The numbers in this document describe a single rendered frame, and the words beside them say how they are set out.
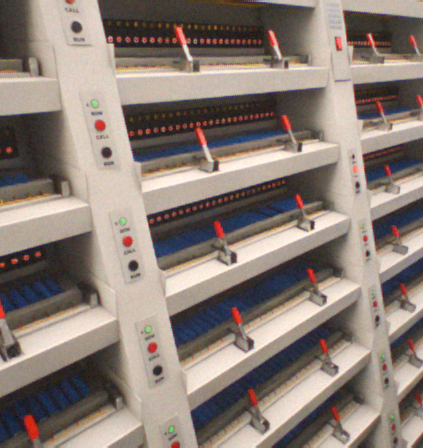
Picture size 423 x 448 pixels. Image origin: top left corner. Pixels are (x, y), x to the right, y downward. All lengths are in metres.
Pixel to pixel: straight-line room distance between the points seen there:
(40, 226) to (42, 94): 0.19
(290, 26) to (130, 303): 0.84
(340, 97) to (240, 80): 0.35
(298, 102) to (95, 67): 0.65
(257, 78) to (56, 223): 0.53
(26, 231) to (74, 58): 0.27
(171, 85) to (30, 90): 0.25
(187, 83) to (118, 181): 0.24
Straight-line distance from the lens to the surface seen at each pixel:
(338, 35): 1.24
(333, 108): 1.18
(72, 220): 0.70
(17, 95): 0.70
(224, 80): 0.91
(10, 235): 0.67
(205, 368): 0.90
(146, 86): 0.79
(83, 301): 0.79
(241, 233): 0.97
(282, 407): 1.10
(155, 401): 0.82
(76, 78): 0.73
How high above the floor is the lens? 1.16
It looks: 9 degrees down
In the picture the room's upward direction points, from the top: 11 degrees counter-clockwise
